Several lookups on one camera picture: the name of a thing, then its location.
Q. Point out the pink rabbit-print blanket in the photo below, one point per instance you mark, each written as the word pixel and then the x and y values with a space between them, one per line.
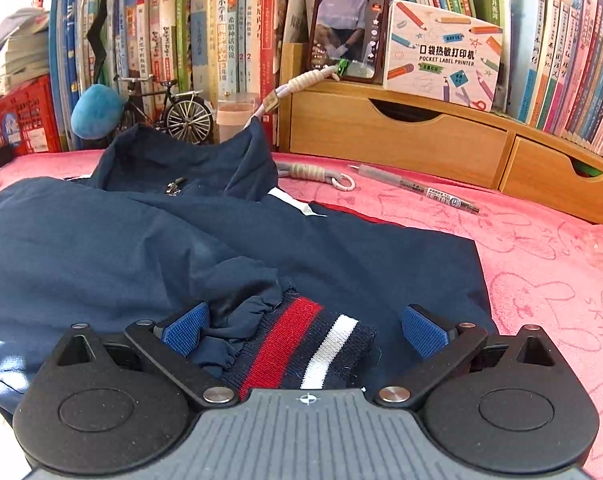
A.
pixel 531 270

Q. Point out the smartphone with lit screen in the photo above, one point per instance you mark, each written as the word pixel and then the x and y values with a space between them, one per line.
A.
pixel 349 15

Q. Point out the grey pen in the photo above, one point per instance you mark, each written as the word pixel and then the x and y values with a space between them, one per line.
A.
pixel 416 189

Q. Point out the navy and white jacket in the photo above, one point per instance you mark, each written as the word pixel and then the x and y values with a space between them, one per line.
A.
pixel 106 240

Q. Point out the white pencil-print box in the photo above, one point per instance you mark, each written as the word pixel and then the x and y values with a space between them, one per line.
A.
pixel 441 55

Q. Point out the small round blue plush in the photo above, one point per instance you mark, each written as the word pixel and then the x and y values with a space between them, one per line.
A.
pixel 96 112

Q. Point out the translucent pink cup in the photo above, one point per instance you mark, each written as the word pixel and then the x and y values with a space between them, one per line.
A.
pixel 236 117

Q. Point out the row of upright books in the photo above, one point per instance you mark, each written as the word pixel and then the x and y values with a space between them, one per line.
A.
pixel 191 35

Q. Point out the wooden drawer organizer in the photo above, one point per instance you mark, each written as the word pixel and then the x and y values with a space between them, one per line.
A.
pixel 381 135

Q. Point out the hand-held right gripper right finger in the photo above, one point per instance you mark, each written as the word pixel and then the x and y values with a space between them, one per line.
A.
pixel 424 328

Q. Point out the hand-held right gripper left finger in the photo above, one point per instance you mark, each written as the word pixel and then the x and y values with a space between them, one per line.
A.
pixel 186 328

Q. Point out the row of red blue books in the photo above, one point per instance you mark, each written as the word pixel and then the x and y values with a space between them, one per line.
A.
pixel 566 70

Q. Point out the stack of papers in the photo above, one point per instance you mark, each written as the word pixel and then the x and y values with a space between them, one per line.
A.
pixel 16 55

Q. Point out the miniature bicycle model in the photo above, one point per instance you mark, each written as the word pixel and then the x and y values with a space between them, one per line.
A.
pixel 186 117

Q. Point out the red plastic crate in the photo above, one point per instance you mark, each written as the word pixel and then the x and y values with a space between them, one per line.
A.
pixel 21 120

